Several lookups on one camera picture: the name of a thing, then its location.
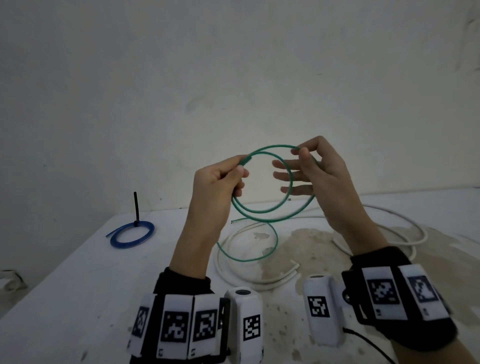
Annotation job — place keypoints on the person's left hand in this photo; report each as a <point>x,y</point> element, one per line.
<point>213,195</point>

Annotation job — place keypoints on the person's right hand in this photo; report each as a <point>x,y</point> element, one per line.
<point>333,187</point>

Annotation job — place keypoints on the black zip tie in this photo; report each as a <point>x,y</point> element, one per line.
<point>137,206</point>

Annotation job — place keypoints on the person's left forearm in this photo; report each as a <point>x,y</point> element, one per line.
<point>191,255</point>

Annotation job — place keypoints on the person's right forearm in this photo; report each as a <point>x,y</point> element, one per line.
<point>365,236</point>

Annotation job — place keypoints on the black left wristband with markers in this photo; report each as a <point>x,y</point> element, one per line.
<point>180,296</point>

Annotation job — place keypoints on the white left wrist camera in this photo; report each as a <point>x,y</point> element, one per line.
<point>243,307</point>

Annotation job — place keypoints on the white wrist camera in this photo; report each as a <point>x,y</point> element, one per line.
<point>322,330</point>
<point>243,307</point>

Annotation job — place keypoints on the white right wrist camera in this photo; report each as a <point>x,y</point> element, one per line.
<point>322,330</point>

